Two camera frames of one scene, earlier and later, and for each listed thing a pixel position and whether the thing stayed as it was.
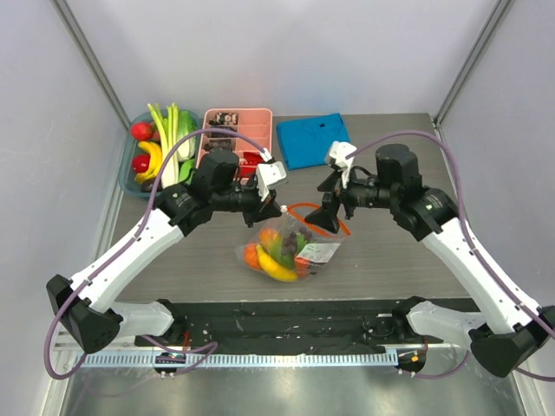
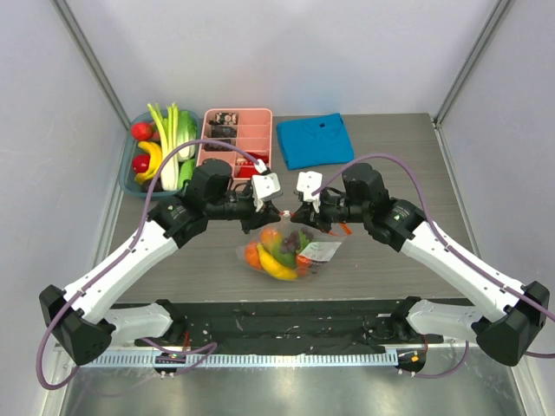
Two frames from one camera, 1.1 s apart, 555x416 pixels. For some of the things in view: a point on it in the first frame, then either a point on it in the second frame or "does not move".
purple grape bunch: (290, 246) does not move
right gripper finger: (325, 217) -> (304, 216)
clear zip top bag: (290, 249) does not move
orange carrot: (302, 266) does not move
